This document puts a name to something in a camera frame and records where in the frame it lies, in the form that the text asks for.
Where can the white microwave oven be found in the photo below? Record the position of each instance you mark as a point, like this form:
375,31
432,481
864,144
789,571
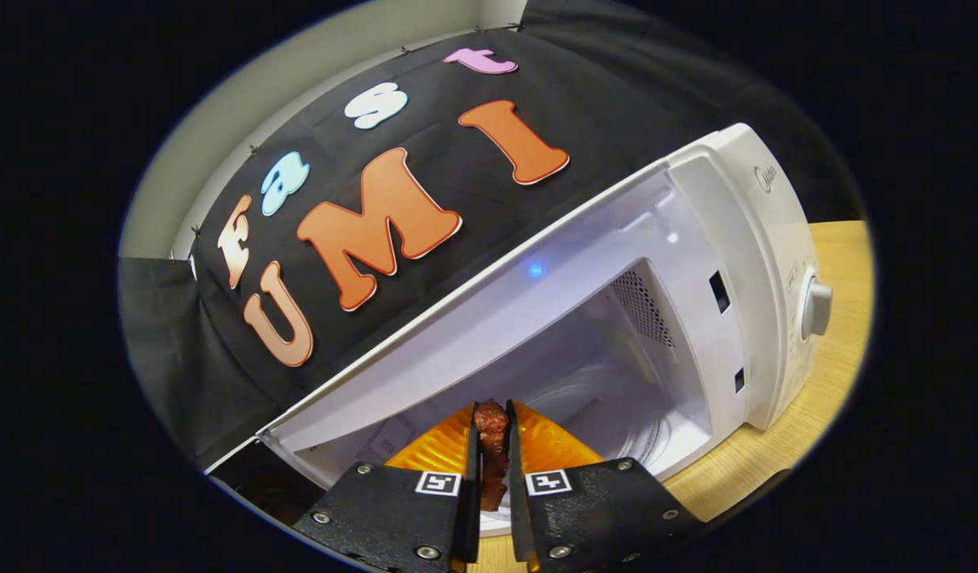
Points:
496,310

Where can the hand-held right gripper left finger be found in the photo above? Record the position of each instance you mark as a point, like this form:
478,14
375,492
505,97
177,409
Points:
469,525

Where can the glass turntable plate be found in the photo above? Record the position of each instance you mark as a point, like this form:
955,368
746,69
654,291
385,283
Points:
616,430

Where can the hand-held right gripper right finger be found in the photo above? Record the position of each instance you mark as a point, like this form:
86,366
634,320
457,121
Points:
518,525

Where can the brown meat piece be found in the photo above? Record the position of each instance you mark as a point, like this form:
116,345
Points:
492,446

